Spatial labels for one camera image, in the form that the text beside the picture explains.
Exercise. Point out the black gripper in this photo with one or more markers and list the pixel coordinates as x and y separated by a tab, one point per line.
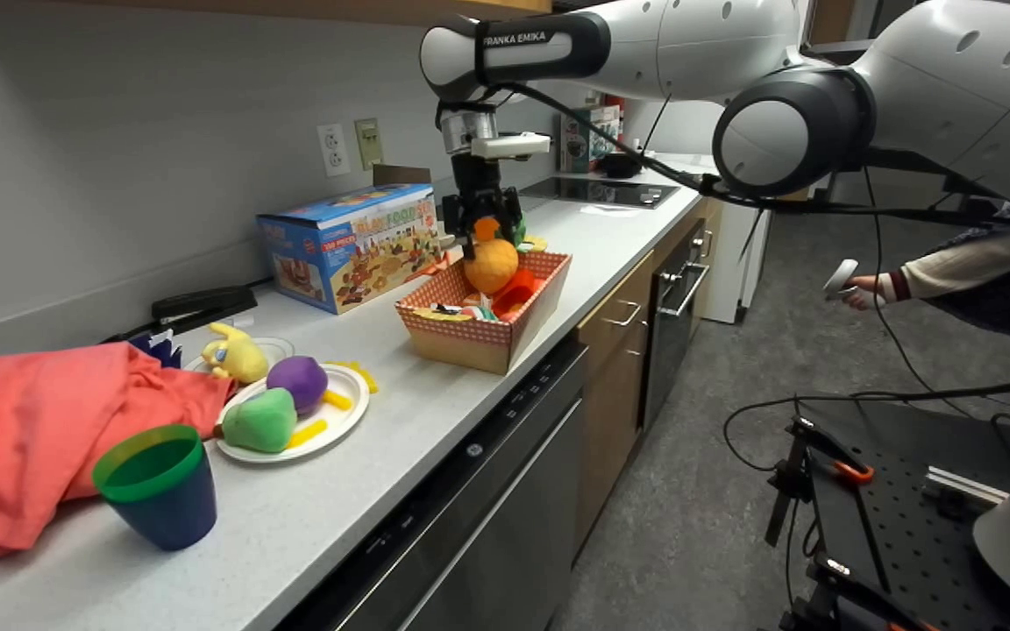
480	188

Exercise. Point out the stuffed orange pineapple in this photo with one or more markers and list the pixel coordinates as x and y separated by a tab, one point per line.
493	266

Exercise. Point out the red checkered basket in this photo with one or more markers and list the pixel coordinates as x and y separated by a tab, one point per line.
471	344

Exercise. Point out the white handheld controller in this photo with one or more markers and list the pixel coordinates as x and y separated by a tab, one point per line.
839	279

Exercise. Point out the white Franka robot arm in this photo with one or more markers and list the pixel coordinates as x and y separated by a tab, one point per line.
692	41

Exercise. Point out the beige sleeved forearm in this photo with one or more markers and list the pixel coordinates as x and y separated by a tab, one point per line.
982	266

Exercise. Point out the person's hand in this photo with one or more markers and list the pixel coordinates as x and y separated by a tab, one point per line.
878	291

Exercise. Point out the orange toy cup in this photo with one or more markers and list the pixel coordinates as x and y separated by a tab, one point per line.
490	225

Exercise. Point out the orange red toy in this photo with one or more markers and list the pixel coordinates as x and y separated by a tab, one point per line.
516	298

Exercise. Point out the brown cardboard piece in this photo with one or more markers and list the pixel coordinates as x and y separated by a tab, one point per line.
400	173

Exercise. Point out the black induction cooktop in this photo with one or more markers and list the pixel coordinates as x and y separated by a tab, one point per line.
599	191

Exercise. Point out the grey green carton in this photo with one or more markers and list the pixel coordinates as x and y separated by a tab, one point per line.
580	146

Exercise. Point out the blue toy food box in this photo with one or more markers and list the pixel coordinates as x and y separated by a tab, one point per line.
353	249

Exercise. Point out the black pot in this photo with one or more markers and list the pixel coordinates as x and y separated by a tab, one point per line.
623	167

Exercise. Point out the yellow toy fry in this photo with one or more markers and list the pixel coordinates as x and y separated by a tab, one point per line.
337	396
362	377
310	431

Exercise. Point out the wooden upper cabinet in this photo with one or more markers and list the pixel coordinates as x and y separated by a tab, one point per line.
410	12

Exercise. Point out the wooden base cabinet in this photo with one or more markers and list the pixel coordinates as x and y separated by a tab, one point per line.
610	396

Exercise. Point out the black built-in oven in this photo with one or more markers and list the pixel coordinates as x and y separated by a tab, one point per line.
666	336

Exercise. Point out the purple plush toy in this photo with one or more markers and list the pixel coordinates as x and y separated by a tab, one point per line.
296	378

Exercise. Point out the white round plate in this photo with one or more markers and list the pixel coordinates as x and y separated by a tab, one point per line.
347	435

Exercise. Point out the yellow plush toy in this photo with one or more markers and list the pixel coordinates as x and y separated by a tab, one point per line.
238	355

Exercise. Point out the black stapler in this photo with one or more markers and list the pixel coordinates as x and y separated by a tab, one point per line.
208	301

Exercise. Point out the dark steel dishwasher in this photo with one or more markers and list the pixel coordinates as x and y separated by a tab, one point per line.
471	511

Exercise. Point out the green plush toy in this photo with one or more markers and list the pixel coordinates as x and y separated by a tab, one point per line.
258	421

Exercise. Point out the dark blue spiky toy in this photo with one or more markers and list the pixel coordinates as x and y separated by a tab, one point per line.
160	347

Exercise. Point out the blue cup green rim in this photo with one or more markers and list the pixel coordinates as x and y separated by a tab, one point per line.
165	511

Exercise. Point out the orange black bar clamp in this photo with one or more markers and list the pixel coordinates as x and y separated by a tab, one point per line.
843	466
831	591

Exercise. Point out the coral pink cloth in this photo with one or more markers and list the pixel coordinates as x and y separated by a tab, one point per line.
26	442

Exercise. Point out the black perforated breadboard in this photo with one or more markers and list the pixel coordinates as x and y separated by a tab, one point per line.
892	538

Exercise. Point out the dark navy textured fabric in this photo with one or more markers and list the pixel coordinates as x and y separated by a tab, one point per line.
1006	320

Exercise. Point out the beige wall plate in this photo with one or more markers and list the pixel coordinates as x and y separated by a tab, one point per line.
367	140

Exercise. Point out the white wall outlet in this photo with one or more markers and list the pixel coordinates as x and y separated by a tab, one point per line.
336	148

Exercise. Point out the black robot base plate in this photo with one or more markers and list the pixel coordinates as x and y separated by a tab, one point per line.
948	431

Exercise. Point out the white aluminium bracket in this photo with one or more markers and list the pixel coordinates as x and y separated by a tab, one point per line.
966	481

